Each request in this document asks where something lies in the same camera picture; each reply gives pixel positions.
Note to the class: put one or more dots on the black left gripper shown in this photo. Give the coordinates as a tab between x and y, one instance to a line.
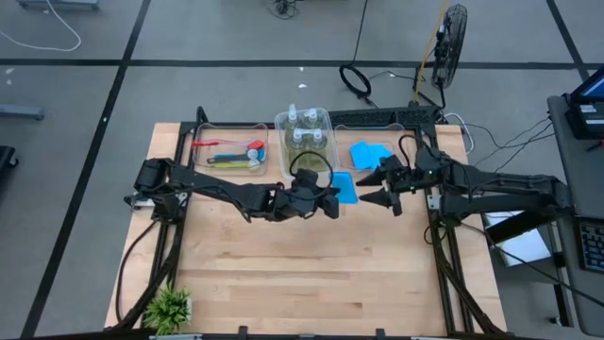
302	198

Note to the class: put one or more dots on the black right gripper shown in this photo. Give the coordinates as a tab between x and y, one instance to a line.
403	177

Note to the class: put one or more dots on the clear yellow dish soap bottle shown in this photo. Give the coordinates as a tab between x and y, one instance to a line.
292	113
312	118
319	141
298	141

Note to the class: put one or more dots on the red and clear dish brush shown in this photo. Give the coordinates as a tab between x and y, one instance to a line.
257	144

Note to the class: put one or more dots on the yellow-green plastic spoon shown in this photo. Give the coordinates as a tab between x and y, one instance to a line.
231	165

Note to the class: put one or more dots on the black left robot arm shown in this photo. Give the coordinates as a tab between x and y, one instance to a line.
212	189

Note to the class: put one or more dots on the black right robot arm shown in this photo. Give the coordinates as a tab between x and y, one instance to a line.
495	181

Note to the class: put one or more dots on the shallow clear plastic bin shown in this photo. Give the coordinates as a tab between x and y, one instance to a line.
226	131
342	137

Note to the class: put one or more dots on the tall clear plastic bin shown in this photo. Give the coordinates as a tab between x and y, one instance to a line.
282	156

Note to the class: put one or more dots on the black desk support bar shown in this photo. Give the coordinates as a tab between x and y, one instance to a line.
519	226

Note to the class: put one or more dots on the white paper box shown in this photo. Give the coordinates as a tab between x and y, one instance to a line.
524	245

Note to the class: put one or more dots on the black floor fan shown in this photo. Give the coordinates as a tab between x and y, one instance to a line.
450	42

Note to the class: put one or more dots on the grey desk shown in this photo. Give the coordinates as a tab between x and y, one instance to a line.
566	156

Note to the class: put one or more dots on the small green potted plant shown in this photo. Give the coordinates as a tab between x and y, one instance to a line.
167	309

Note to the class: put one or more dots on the black device box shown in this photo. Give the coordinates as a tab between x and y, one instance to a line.
582	127

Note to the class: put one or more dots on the black keyboard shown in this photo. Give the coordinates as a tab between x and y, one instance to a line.
592	245

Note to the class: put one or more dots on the laptop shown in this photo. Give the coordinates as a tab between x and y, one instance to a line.
594	87

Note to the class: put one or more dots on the grey floor bar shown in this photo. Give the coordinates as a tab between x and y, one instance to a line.
21	112

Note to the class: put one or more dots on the black wheeled base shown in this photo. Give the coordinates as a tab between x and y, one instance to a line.
7	160

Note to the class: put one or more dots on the grey cart base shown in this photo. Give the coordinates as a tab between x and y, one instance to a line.
56	4

